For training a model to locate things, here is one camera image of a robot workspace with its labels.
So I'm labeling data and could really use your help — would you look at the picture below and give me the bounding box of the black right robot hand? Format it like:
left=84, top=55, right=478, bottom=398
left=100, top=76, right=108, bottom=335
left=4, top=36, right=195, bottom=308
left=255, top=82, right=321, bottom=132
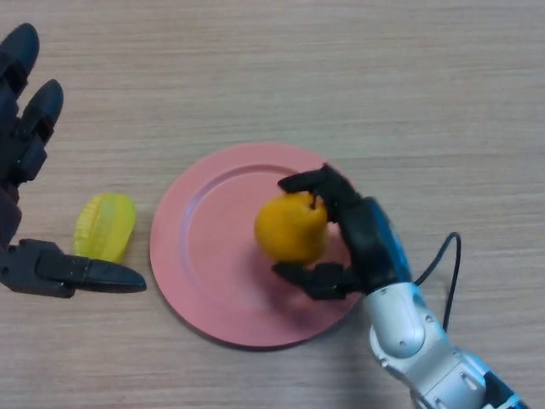
left=272, top=164, right=414, bottom=302

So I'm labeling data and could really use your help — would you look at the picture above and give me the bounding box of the yellow starfruit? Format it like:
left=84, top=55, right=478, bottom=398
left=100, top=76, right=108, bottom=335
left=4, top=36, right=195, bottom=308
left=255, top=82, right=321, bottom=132
left=72, top=192, right=137, bottom=263

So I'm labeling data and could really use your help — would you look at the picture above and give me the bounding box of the yellow pear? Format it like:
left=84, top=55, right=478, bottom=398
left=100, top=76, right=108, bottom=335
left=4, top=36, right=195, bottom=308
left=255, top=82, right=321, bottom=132
left=254, top=191, right=331, bottom=263

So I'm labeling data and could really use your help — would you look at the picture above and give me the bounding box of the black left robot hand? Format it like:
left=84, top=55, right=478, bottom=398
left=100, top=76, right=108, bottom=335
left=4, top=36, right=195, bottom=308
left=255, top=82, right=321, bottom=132
left=0, top=23, right=148, bottom=299

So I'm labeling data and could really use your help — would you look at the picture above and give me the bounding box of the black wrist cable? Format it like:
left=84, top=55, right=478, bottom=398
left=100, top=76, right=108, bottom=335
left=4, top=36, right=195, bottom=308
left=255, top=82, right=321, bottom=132
left=415, top=232, right=462, bottom=333

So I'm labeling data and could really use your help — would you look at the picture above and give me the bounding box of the pink round plate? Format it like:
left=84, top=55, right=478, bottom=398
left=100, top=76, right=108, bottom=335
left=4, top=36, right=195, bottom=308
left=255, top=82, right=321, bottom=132
left=149, top=142, right=368, bottom=353

